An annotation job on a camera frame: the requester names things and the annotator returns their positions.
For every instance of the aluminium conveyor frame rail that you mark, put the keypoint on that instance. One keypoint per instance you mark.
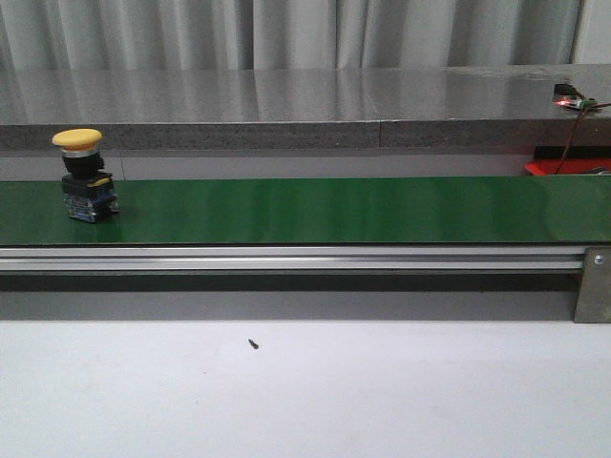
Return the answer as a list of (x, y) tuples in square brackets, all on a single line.
[(289, 258)]

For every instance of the white curtain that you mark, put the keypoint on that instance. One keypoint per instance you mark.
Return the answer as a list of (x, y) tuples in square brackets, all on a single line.
[(268, 35)]

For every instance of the steel conveyor support bracket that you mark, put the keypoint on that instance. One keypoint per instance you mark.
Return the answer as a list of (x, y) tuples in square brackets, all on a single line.
[(594, 302)]

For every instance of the small sensor circuit board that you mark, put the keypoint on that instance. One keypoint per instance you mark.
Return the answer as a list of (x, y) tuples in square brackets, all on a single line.
[(567, 96)]

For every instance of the green conveyor belt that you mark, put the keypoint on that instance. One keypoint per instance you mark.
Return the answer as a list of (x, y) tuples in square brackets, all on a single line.
[(560, 209)]

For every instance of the yellow mushroom push button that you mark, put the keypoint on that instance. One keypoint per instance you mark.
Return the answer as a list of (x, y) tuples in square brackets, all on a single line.
[(88, 192)]

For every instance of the red plastic tray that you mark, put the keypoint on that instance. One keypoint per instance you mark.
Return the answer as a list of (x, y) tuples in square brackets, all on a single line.
[(580, 166)]

